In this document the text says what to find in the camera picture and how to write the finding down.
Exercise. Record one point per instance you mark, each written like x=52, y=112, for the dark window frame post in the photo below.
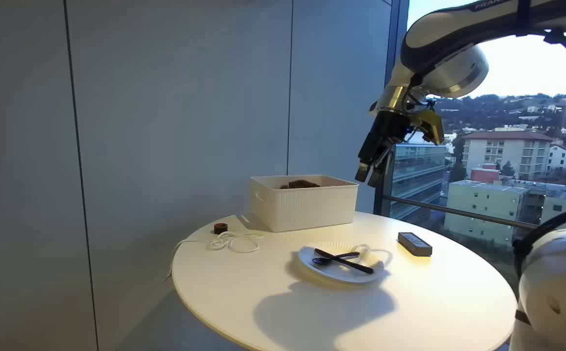
x=394, y=40

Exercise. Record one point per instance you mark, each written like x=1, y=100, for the small black round object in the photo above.
x=220, y=227

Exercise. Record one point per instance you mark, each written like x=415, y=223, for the white round plate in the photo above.
x=343, y=274

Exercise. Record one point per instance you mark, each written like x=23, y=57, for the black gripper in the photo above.
x=392, y=134

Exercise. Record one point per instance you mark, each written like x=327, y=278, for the black spoon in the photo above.
x=323, y=260

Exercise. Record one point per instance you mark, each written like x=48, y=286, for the glass office building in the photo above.
x=421, y=176

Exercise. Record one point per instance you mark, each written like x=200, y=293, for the white building with red roof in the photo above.
x=505, y=153

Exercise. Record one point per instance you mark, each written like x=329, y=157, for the metal window railing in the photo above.
x=466, y=212

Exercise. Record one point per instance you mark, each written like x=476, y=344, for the white plastic storage box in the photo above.
x=304, y=208

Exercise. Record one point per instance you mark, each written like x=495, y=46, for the brown object in box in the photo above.
x=300, y=184

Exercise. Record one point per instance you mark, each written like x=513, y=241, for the pale yellow building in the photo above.
x=485, y=202

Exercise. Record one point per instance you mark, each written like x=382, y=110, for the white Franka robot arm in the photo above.
x=446, y=26

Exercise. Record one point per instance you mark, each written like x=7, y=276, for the black knife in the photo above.
x=353, y=264

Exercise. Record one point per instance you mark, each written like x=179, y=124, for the black rectangular block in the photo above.
x=415, y=245

